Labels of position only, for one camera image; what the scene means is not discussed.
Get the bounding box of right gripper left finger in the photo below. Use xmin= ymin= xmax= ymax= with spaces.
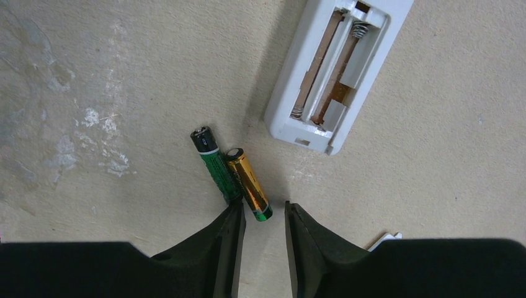
xmin=151 ymin=201 xmax=246 ymax=297

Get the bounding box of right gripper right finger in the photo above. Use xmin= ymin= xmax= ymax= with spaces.
xmin=285 ymin=201 xmax=369 ymax=297

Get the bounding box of white battery cover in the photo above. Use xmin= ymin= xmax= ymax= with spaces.
xmin=367 ymin=232 xmax=403 ymax=252

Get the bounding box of gold AAA battery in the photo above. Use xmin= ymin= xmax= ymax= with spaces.
xmin=226 ymin=148 xmax=273 ymax=222

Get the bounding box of green AAA battery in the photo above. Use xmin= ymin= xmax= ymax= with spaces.
xmin=190 ymin=126 xmax=243 ymax=204

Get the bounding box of white remote control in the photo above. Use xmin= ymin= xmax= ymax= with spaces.
xmin=264 ymin=0 xmax=413 ymax=155

